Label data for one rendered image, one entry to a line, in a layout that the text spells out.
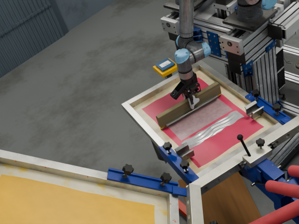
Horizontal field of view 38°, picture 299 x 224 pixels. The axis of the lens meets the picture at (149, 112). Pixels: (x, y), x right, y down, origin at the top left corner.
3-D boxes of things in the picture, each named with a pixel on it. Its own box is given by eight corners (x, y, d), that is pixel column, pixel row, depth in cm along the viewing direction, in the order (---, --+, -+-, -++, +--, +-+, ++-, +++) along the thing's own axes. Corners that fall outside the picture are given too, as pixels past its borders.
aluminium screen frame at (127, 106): (123, 108, 260) (121, 104, 258) (201, 64, 274) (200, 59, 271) (194, 188, 202) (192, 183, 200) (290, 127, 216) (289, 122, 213)
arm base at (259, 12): (247, 6, 253) (245, -10, 247) (268, 10, 243) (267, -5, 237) (230, 18, 247) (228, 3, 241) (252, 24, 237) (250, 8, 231)
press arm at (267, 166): (248, 164, 200) (248, 157, 197) (259, 158, 201) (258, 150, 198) (274, 187, 187) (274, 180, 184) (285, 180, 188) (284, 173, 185)
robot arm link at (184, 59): (192, 50, 216) (178, 58, 214) (196, 68, 223) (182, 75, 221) (184, 45, 222) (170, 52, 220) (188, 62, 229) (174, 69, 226)
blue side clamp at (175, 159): (161, 155, 225) (158, 146, 221) (169, 150, 226) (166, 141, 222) (192, 190, 203) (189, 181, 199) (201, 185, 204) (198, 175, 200)
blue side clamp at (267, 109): (245, 104, 238) (244, 94, 234) (252, 100, 239) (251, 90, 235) (284, 132, 216) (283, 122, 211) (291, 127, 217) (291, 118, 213)
